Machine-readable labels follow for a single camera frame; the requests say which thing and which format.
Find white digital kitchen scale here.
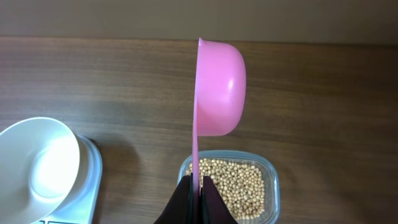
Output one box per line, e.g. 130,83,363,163
29,135,103,224

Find pile of yellow soybeans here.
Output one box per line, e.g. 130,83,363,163
199,158,266,220

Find clear plastic container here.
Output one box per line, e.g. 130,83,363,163
177,149,281,224

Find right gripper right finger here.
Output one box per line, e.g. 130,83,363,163
199,176,238,224

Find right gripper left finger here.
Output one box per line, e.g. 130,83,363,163
154,175,193,224

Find white round bowl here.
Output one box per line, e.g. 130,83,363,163
1,117,80,223

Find pink plastic measuring scoop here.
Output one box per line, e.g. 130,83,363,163
192,39,246,196

